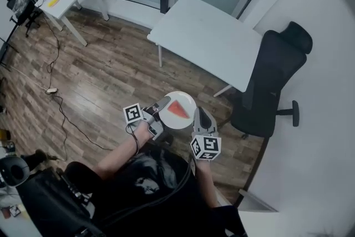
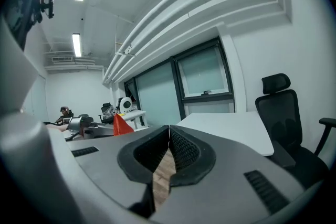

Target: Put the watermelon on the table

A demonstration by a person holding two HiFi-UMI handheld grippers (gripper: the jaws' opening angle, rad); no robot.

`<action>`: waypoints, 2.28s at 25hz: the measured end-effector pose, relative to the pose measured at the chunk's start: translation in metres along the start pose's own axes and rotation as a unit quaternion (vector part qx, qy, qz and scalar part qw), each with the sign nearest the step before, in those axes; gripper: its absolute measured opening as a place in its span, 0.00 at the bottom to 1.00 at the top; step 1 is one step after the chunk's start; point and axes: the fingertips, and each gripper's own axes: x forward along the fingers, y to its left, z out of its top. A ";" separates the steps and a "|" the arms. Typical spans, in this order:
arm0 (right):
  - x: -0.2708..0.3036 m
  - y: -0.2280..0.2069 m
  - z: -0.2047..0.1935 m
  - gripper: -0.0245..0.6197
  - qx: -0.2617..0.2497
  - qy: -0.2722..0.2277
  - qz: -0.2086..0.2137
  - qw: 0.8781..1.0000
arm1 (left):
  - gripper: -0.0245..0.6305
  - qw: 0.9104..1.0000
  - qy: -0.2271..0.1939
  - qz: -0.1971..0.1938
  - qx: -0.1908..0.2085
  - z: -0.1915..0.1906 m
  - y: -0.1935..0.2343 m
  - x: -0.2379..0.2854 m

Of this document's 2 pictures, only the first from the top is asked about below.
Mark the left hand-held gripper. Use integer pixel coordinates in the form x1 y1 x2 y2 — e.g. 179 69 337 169
123 96 170 142

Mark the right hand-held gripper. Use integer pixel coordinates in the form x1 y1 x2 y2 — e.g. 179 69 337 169
190 107 222 161

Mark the red watermelon slice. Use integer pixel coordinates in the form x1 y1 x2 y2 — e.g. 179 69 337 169
167 101 190 120

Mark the white round plate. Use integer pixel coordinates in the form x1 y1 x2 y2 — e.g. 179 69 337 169
160 91 197 130

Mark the person's left forearm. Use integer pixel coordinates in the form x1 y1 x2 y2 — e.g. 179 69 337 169
97 120 153 176

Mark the person's right forearm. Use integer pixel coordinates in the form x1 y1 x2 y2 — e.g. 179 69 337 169
194 159 220 208

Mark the white rectangular table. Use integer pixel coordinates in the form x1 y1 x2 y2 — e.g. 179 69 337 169
146 0 263 98

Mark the black office chair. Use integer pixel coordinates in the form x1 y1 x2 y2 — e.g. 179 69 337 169
230 21 313 139

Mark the person's black shirt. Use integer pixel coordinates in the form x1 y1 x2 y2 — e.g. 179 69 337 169
65 143 248 237

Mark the black bag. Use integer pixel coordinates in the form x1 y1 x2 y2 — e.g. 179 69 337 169
16 165 104 237

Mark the black mesh chair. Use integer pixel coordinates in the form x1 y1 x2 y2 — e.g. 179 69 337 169
6 0 40 38

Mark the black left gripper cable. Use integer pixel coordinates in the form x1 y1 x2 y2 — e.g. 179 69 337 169
125 123 140 155

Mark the black floor cable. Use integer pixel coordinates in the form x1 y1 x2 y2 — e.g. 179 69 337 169
43 16 113 162

